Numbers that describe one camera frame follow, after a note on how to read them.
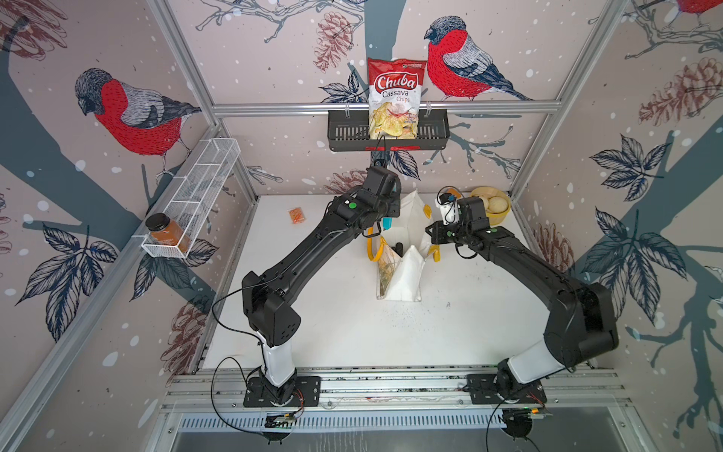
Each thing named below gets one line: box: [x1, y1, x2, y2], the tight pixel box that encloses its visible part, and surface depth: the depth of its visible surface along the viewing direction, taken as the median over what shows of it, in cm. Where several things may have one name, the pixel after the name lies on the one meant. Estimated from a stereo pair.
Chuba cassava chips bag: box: [367, 57, 427, 141], surface depth 87 cm
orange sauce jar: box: [144, 212, 192, 253], surface depth 63 cm
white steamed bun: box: [487, 195, 509, 213], surface depth 113 cm
